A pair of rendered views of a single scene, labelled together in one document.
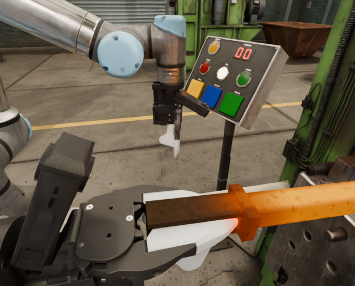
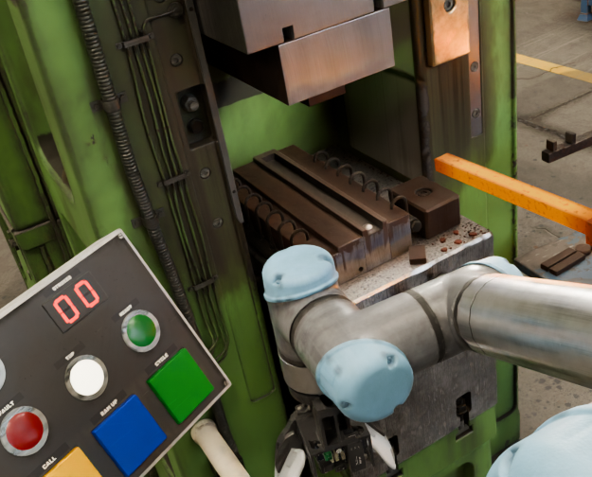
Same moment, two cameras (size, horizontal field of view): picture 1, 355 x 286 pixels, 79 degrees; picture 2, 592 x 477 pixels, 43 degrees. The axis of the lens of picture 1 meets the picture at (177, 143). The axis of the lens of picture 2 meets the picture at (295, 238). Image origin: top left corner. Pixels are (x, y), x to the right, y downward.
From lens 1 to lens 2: 1.03 m
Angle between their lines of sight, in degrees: 83
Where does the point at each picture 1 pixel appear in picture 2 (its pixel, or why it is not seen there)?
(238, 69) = (107, 332)
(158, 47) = not seen: hidden behind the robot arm
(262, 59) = (123, 271)
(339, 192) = (535, 193)
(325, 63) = (111, 212)
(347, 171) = (337, 259)
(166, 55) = not seen: hidden behind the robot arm
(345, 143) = (233, 269)
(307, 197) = (560, 202)
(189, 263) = not seen: outside the picture
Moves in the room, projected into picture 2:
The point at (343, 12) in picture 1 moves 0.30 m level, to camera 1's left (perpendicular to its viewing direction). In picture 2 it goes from (83, 130) to (106, 217)
